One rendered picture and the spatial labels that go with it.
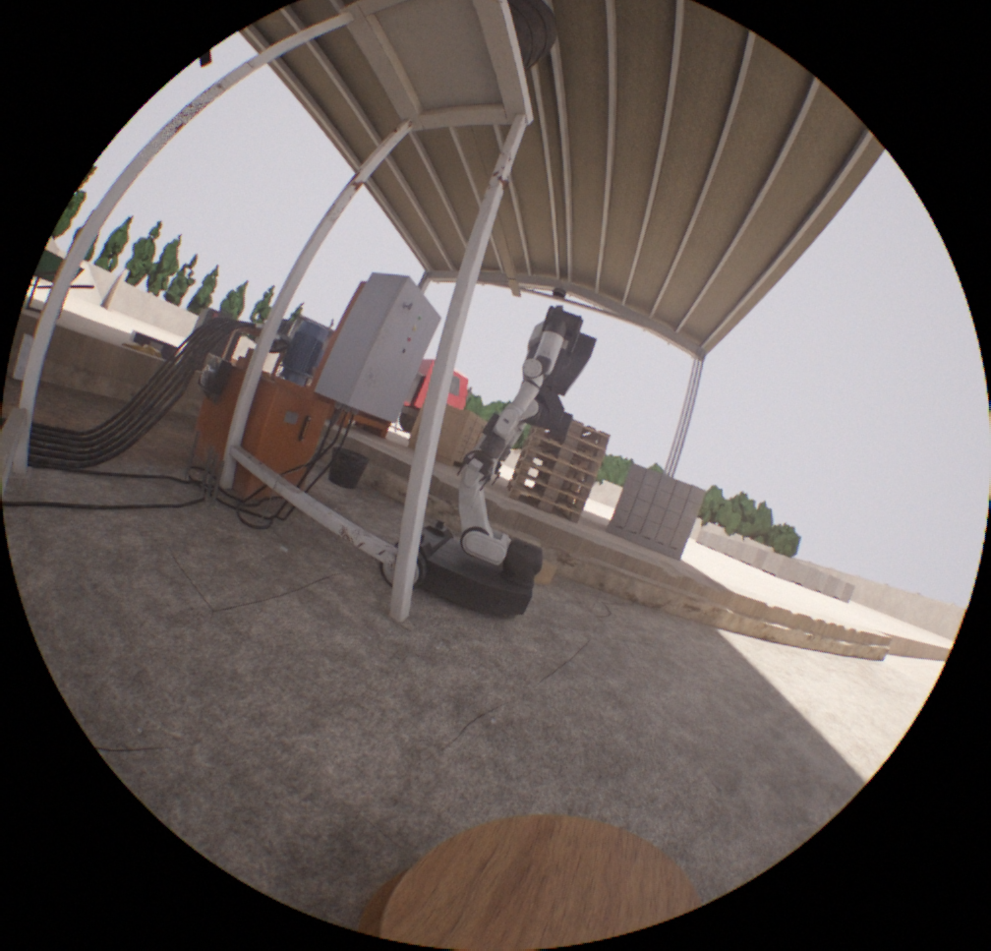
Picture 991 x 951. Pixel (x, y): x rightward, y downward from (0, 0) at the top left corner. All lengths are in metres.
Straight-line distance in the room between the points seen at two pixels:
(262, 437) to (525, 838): 1.72
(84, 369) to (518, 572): 3.38
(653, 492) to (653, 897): 3.73
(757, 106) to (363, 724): 5.14
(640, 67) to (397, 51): 2.99
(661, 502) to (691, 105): 4.82
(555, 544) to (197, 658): 2.34
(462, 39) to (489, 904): 2.52
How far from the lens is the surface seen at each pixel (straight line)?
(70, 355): 3.17
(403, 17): 2.19
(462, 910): 0.47
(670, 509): 3.91
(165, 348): 3.85
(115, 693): 0.84
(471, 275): 1.16
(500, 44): 1.92
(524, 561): 1.46
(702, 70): 4.50
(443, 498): 2.68
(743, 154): 4.78
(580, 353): 1.50
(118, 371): 3.19
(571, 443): 3.32
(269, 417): 1.71
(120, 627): 0.97
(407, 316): 1.46
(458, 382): 11.73
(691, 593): 2.90
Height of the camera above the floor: 0.67
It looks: 1 degrees up
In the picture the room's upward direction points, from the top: 22 degrees clockwise
